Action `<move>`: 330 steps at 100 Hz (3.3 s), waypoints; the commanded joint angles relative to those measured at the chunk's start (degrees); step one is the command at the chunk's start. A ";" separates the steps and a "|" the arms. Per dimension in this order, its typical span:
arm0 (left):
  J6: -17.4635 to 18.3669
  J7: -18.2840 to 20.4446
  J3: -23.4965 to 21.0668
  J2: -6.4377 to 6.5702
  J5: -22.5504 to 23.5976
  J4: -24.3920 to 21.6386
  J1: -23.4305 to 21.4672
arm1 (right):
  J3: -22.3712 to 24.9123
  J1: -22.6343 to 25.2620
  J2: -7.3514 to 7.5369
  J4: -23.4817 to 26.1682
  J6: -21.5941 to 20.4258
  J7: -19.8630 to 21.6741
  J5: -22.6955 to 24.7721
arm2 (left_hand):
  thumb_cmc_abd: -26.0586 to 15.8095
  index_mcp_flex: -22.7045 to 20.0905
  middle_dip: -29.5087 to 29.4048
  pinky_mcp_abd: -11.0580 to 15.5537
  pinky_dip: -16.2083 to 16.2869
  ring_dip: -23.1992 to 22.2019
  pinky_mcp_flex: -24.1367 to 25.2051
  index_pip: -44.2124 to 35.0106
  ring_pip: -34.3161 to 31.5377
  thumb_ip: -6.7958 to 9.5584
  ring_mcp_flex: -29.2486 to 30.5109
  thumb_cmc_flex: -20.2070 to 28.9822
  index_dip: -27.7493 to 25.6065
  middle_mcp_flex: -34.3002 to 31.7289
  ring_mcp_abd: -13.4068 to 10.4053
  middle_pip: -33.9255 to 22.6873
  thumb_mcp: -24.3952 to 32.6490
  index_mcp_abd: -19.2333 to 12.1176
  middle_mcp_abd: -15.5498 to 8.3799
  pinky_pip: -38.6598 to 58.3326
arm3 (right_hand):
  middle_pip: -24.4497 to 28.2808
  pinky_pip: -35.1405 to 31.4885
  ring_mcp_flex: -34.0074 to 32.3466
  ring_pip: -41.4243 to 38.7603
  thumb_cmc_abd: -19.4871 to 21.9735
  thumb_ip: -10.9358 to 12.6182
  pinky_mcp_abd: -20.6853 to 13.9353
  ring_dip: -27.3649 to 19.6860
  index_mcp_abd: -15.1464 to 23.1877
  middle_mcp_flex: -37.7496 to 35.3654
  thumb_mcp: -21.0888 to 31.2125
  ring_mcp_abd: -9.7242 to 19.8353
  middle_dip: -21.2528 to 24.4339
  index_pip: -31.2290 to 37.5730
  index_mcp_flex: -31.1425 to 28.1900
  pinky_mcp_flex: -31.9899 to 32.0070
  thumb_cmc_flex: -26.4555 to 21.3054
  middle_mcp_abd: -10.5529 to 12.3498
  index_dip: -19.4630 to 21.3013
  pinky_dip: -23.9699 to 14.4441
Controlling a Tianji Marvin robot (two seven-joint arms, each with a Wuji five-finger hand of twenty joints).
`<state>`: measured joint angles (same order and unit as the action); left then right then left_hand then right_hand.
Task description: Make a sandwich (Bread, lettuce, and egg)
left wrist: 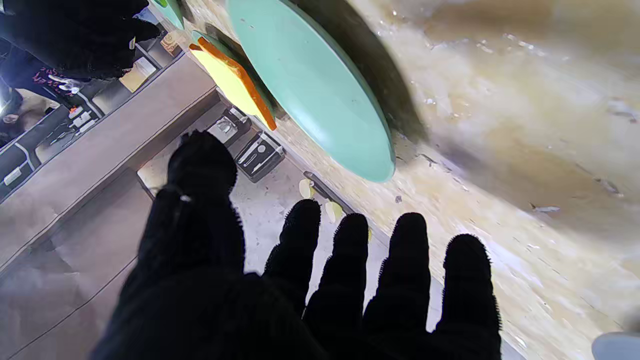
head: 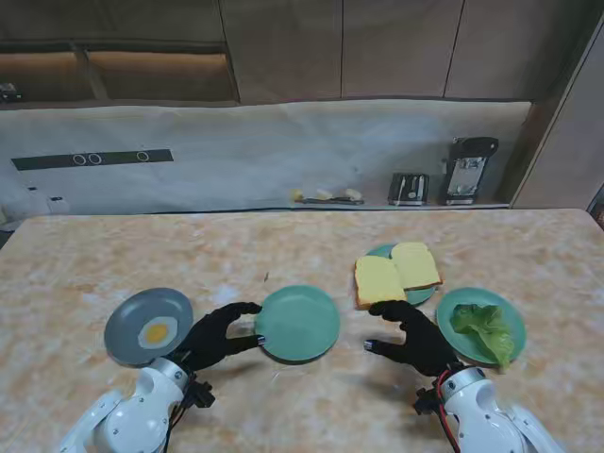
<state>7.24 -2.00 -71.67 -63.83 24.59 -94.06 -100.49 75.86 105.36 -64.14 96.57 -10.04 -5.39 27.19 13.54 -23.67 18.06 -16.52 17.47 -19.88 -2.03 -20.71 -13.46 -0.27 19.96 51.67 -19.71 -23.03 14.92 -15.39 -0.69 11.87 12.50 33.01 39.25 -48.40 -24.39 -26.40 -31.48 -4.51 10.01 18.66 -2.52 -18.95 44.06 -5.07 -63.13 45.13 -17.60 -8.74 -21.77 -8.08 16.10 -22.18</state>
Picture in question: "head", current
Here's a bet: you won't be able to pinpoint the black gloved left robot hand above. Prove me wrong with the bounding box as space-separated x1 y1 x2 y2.
174 301 266 378

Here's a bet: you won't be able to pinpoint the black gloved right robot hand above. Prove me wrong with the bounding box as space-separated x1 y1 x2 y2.
362 299 466 378

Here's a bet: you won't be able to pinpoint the toy fried egg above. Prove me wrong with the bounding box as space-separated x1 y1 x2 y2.
137 316 179 350

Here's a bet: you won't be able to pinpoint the green toy lettuce leaf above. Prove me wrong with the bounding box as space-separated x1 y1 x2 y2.
448 304 516 372

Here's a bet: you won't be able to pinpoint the toy bread slice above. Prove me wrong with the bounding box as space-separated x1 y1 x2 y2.
353 255 408 311
390 241 445 291

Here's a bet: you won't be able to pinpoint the green round plate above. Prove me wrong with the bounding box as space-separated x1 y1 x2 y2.
254 284 342 363
435 286 528 367
365 243 438 307

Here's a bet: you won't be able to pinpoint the grey round plate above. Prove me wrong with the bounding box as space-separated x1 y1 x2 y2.
103 287 194 368

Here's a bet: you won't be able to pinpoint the black toaster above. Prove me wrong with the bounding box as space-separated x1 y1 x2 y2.
387 172 430 207

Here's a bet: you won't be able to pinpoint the dark flat cutting board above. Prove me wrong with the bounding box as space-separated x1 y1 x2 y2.
294 196 365 206

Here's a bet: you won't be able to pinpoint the black silver coffee machine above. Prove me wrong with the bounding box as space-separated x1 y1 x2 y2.
441 136 500 207

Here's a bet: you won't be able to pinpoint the dark background equipment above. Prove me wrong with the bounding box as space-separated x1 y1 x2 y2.
587 183 604 226

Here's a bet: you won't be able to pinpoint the white countertop appliance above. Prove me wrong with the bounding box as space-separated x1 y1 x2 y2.
0 186 48 227

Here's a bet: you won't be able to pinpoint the black panel with white rings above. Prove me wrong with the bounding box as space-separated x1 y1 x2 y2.
10 148 175 172

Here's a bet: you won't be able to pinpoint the tall wooden cabinet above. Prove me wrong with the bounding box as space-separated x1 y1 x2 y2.
512 0 604 211

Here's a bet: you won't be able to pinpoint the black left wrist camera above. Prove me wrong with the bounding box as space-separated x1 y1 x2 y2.
181 372 217 410

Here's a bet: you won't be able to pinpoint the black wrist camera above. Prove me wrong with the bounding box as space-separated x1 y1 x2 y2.
413 377 445 416
181 372 217 410

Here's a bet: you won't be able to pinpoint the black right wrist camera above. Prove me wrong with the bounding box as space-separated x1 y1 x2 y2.
413 377 445 416

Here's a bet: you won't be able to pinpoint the left arm red black cables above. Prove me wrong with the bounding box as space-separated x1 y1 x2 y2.
159 377 193 453

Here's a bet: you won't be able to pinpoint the arm red black cables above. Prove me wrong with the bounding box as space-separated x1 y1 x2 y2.
159 377 193 453
433 370 461 453

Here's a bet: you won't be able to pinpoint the right arm red black cables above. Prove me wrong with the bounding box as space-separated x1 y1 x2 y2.
433 370 461 453

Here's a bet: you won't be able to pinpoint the wooden wall shelf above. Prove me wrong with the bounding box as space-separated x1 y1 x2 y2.
0 40 242 108

